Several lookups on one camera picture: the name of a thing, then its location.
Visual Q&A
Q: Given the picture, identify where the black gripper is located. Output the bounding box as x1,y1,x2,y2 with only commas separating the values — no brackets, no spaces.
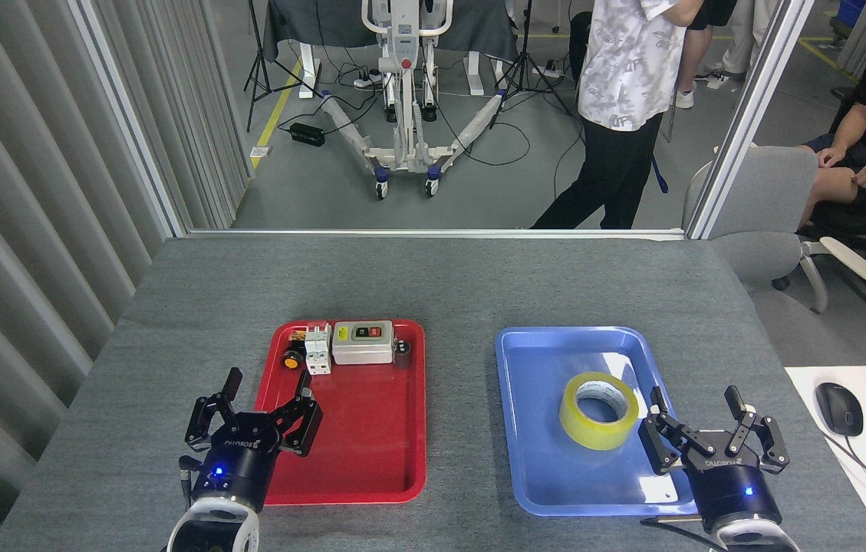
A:
638,385,791,534
185,367,324,511

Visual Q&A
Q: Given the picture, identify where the yellow tape roll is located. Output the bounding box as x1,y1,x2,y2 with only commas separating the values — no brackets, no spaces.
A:
559,372,640,452

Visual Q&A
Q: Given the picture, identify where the white circuit breaker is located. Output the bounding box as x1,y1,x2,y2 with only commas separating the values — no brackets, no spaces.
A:
305,324,332,376

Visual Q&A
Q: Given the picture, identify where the red plastic tray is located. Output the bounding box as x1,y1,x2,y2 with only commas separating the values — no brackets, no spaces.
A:
252,319,427,505

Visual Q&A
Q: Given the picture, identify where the black computer mouse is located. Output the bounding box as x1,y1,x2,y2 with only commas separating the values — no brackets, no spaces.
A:
815,382,864,438

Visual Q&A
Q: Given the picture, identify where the blue plastic tray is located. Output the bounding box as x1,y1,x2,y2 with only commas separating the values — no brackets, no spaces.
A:
495,327,702,517

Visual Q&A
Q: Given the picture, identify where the grey office chair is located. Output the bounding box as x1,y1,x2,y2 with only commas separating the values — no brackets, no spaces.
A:
680,144,866,319

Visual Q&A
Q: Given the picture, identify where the black office chair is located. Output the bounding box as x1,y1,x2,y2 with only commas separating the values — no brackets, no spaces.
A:
808,199,866,273

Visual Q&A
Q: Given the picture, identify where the black tripod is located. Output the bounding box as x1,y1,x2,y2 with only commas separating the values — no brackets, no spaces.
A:
243,0,326,133
490,0,573,130

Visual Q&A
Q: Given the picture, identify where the table with dark cloth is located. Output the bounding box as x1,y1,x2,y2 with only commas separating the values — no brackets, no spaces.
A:
262,0,519,99

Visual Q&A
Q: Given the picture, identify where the white wheeled stand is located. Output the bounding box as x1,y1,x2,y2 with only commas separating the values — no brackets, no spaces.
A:
318,0,506,202

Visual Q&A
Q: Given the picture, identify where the blue bin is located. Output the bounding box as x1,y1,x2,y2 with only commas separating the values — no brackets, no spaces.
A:
831,0,866,43

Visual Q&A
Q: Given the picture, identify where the grey two-button switch box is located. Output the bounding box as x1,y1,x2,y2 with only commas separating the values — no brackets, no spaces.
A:
331,320,395,366

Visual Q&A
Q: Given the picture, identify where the silver frame rail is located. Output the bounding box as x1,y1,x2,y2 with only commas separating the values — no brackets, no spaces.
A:
187,228,688,241

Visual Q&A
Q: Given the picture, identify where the silver frame post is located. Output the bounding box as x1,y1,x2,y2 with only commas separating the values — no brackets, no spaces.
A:
68,0,189,238
686,0,817,240

